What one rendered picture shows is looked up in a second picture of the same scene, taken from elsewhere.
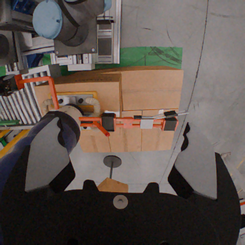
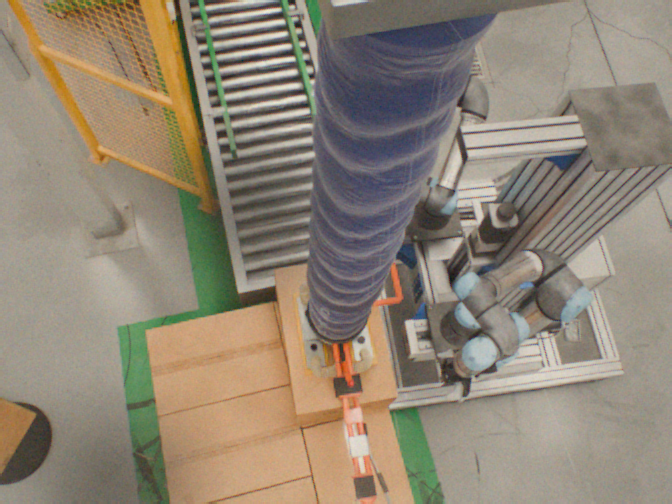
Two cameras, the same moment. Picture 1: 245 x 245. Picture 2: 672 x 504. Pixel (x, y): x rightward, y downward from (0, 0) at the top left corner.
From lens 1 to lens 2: 180 cm
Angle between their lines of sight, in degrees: 42
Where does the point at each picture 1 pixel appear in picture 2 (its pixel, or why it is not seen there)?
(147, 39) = (454, 471)
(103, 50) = (409, 368)
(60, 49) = (434, 312)
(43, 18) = not seen: hidden behind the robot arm
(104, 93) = (375, 377)
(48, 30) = (465, 317)
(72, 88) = (374, 325)
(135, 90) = not seen: hidden behind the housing
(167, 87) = not seen: outside the picture
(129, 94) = (343, 435)
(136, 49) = (422, 448)
